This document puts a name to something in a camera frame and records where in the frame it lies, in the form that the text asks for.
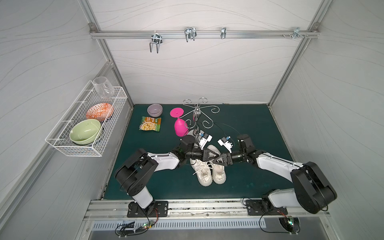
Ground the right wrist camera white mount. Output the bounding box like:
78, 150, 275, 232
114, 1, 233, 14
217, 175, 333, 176
218, 136, 234, 153

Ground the orange patterned bowl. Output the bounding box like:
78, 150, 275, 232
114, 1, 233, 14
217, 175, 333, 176
86, 103, 114, 122

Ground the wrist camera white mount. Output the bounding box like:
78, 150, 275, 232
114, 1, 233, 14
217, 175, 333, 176
218, 136, 234, 153
197, 130, 213, 150

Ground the metal hook bracket right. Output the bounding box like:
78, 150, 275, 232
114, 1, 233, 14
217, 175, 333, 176
282, 28, 309, 39

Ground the green ceramic bowl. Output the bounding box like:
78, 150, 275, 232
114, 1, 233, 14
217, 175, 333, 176
70, 119, 102, 146

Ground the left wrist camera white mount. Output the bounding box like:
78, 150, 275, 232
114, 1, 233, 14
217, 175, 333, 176
197, 130, 213, 150

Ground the metal double hook left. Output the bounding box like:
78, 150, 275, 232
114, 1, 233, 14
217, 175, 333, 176
149, 34, 163, 54

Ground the small metal hook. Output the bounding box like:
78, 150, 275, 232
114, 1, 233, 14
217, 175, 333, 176
221, 27, 227, 40

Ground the green snack packet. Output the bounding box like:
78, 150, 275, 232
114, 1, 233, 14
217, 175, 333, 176
139, 117, 162, 132

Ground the metal double hook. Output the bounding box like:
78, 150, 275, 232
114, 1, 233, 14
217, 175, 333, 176
149, 34, 163, 54
184, 27, 197, 43

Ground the white wire wall basket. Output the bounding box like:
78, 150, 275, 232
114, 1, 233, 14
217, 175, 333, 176
45, 83, 127, 157

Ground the pink plastic wine glass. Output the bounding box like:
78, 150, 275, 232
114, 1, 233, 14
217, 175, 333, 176
170, 108, 189, 137

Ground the chrome glass holder stand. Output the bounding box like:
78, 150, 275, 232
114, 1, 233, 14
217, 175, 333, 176
180, 97, 220, 140

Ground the white shoelace of shoe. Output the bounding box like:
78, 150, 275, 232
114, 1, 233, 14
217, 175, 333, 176
192, 162, 213, 175

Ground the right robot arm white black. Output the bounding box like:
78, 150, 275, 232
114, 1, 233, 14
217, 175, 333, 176
207, 134, 338, 214

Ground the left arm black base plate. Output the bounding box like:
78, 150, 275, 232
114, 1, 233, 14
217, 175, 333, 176
127, 201, 169, 218

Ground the white knit sneaker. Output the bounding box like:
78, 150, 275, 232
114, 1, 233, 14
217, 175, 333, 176
190, 159, 213, 187
208, 145, 227, 185

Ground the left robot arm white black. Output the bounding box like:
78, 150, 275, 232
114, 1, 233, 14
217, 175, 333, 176
115, 135, 220, 210

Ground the lilac ceramic bowl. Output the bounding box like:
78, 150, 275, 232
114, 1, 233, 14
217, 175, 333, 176
147, 104, 163, 118

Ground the metal double hook middle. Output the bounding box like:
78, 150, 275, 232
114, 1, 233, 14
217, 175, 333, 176
184, 27, 197, 43

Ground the clear drinking glass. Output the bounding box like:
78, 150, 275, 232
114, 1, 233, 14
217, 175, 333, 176
92, 77, 115, 98

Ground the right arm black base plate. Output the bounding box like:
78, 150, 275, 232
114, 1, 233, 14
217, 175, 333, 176
244, 199, 288, 216

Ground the black cable right base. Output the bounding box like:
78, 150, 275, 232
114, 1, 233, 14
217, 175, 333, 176
257, 209, 301, 235

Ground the green dark table mat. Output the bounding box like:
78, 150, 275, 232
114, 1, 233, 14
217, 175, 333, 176
115, 105, 293, 200

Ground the black cable bundle left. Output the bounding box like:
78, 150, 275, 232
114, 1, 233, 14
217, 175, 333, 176
114, 209, 160, 238

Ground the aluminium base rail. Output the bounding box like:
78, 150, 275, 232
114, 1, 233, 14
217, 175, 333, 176
83, 196, 331, 221

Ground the aluminium crossbar rail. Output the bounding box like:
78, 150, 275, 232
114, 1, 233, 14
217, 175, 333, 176
90, 29, 321, 41

